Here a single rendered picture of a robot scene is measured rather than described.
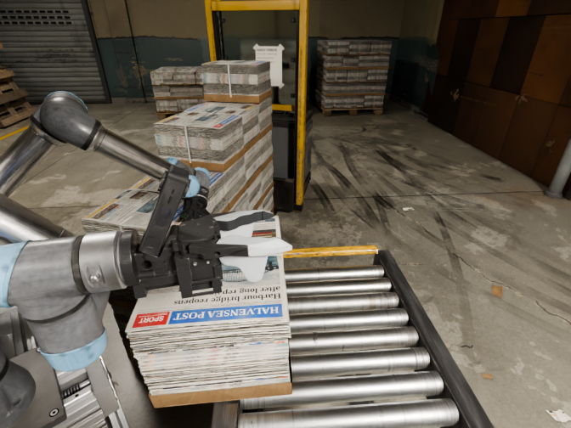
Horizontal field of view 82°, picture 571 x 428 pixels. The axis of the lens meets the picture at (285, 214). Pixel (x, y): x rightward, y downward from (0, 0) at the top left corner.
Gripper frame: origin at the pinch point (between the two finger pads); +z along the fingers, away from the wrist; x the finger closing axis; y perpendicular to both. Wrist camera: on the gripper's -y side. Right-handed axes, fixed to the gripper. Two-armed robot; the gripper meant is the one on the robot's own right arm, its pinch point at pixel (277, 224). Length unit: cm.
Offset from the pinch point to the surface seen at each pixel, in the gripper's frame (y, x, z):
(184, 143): 9, -135, -18
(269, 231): 15.8, -32.4, 4.7
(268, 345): 26.6, -6.1, -1.5
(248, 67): -28, -175, 22
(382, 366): 44, -10, 26
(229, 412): 43.0, -7.4, -9.9
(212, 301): 19.1, -11.7, -10.7
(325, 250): 35, -52, 27
